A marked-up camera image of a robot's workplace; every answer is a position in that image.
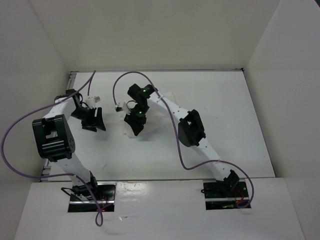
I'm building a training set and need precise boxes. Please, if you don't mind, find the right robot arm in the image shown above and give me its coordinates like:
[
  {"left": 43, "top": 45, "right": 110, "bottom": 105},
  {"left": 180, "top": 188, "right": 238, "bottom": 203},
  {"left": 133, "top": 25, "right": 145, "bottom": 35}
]
[{"left": 124, "top": 84, "right": 240, "bottom": 197}]

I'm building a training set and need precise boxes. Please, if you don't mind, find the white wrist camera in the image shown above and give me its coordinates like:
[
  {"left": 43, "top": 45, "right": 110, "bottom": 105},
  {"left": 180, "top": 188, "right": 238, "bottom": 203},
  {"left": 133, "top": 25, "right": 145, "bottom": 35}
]
[
  {"left": 85, "top": 96, "right": 101, "bottom": 108},
  {"left": 115, "top": 102, "right": 130, "bottom": 114}
]

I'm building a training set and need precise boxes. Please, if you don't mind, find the aluminium table edge rail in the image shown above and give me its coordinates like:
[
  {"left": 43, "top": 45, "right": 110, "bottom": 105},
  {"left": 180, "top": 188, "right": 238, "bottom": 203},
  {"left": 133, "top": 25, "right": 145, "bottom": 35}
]
[{"left": 32, "top": 71, "right": 77, "bottom": 179}]

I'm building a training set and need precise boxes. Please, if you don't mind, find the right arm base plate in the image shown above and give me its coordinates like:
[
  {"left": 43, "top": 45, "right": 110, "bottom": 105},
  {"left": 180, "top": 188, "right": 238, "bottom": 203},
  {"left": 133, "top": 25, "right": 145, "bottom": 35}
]
[{"left": 201, "top": 180, "right": 250, "bottom": 210}]

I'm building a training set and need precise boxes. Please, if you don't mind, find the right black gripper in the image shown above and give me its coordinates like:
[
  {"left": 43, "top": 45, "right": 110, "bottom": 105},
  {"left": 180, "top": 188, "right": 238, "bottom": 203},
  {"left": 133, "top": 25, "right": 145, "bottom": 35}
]
[{"left": 124, "top": 103, "right": 150, "bottom": 136}]

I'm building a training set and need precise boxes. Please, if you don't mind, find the white tank top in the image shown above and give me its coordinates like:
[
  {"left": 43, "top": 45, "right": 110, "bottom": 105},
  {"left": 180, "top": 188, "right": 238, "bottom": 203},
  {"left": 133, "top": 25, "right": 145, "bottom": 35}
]
[{"left": 122, "top": 89, "right": 165, "bottom": 138}]

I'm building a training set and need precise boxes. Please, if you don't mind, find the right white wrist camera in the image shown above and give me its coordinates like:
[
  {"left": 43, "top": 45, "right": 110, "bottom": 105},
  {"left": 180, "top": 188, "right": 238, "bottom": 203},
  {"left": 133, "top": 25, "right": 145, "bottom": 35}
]
[{"left": 115, "top": 102, "right": 130, "bottom": 114}]

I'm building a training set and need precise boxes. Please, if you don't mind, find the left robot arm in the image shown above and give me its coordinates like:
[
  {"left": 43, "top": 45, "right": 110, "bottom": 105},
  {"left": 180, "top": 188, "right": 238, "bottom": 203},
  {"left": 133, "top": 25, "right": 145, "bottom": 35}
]
[{"left": 32, "top": 89, "right": 106, "bottom": 200}]

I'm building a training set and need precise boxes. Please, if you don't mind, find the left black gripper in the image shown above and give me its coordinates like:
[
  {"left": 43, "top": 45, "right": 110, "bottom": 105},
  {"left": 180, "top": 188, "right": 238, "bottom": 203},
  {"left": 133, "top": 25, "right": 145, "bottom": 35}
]
[{"left": 69, "top": 106, "right": 106, "bottom": 132}]

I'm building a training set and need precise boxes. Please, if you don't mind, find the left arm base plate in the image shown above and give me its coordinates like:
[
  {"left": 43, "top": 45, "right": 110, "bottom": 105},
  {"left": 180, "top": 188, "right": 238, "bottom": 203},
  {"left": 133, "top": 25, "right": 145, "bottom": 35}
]
[{"left": 64, "top": 181, "right": 116, "bottom": 213}]

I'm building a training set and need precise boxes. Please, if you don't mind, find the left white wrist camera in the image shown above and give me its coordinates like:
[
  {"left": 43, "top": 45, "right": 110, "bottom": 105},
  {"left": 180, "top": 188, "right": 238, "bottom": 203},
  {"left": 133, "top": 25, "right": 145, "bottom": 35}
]
[{"left": 85, "top": 96, "right": 101, "bottom": 108}]

